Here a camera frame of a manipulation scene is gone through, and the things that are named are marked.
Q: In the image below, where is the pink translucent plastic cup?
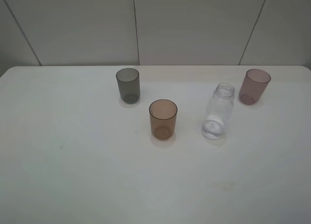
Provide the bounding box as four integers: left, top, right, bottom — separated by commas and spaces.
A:
239, 69, 271, 105

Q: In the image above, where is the brown translucent plastic cup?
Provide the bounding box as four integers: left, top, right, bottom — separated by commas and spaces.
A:
149, 99, 178, 140

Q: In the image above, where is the clear plastic water bottle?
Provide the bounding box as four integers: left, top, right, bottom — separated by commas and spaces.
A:
202, 83, 235, 139

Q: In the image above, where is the grey translucent plastic cup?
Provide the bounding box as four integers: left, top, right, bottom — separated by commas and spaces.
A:
116, 68, 140, 104

